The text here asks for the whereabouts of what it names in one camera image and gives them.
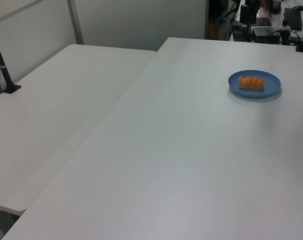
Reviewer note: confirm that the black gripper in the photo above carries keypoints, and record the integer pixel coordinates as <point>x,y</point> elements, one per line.
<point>244,14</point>

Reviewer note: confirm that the orange bread roll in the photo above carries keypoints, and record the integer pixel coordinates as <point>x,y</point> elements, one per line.
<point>251,82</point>

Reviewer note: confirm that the black box with grey lid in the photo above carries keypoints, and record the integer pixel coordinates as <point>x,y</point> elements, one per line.
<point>265,33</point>

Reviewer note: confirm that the blue round plate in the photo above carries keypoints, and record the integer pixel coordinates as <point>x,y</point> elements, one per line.
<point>264,92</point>

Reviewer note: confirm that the black camera stand pole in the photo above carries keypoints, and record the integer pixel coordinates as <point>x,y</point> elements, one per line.
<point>1,66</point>

